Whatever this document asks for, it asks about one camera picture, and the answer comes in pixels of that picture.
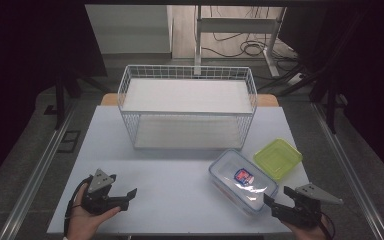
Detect clear plastic container with label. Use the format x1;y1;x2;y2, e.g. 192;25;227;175
208;148;280;216

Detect metal floor rail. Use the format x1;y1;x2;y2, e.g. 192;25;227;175
0;99;78;240
310;101;384;240

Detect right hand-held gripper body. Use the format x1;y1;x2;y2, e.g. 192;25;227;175
272;182;345;229

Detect white cabinet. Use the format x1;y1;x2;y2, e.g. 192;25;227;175
84;3;175;62

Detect person's left hand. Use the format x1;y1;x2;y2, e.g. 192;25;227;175
66;183;122;240

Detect white power strip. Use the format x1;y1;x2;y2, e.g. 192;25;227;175
286;72;306;86

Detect green plastic container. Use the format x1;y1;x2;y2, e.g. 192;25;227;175
253;137;304;183

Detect black floor cables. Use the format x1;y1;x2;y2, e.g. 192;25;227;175
201;5;301;73

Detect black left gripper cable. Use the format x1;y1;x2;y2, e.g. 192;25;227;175
63;175;94;236

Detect wooden table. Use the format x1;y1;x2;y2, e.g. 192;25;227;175
99;92;280;108

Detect dark curtain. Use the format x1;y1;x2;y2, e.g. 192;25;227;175
0;0;108;196
278;5;384;191

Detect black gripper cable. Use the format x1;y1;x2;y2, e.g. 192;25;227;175
319;211;337;240
63;175;94;236

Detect white wire two-tier rack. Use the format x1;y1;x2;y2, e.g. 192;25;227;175
117;64;258;150

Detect person's right hand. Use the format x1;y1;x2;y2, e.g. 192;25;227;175
281;219;331;240

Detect black metal stand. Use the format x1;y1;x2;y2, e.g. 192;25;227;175
256;64;349;135
43;64;112;132

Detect white metal desk frame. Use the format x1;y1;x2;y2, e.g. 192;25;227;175
193;4;288;78

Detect black floor bracket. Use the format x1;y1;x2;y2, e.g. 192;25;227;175
56;129;82;155

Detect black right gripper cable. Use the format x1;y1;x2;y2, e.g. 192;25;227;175
319;211;337;240

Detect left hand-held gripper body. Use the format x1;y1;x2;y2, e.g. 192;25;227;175
80;168;130;216

